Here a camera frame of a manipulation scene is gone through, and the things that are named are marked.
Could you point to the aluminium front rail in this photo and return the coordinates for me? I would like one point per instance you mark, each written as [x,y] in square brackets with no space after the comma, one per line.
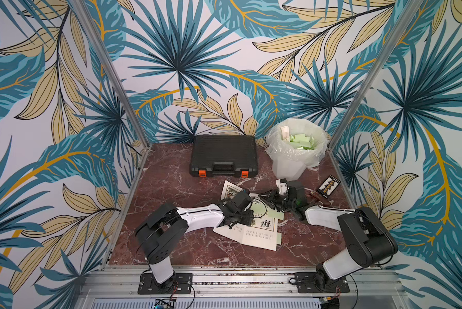
[242,287]

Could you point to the small red pen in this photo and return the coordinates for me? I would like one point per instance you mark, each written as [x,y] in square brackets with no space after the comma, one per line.
[314,195]

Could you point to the green cover picture book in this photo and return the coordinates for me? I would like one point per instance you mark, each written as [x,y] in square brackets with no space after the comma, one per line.
[262,233]

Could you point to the right aluminium frame post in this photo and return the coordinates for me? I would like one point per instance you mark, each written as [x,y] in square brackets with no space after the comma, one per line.
[393,39]

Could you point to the aluminium frame post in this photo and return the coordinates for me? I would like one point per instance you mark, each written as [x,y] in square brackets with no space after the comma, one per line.
[393,39]
[88,25]

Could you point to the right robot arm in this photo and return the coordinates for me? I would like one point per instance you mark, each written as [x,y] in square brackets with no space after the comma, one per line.
[366,238]

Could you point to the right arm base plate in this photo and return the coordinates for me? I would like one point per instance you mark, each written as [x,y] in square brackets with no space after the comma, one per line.
[317,283]

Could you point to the white lined trash bin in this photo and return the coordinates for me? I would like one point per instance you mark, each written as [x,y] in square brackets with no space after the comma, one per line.
[290,163]

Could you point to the left aluminium frame post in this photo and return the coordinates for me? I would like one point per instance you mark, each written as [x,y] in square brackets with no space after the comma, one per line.
[88,25]

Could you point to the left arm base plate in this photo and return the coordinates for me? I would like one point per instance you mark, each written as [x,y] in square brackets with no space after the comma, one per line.
[178,283]

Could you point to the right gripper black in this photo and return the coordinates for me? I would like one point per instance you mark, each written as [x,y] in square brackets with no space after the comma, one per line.
[279,198]

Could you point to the green sticky notes in bin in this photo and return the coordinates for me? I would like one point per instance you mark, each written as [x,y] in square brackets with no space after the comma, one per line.
[299,141]

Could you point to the black plastic tool case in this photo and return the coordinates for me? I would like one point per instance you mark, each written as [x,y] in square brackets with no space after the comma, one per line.
[224,155]

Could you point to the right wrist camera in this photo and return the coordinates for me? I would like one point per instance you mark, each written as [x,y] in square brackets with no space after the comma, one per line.
[282,186]

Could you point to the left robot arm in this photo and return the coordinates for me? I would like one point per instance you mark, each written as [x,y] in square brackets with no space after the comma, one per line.
[160,233]

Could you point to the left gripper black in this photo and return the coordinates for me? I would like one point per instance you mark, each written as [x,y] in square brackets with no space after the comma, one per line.
[249,218]

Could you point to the black patterned card box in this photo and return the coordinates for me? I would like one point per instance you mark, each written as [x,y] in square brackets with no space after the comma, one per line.
[328,186]

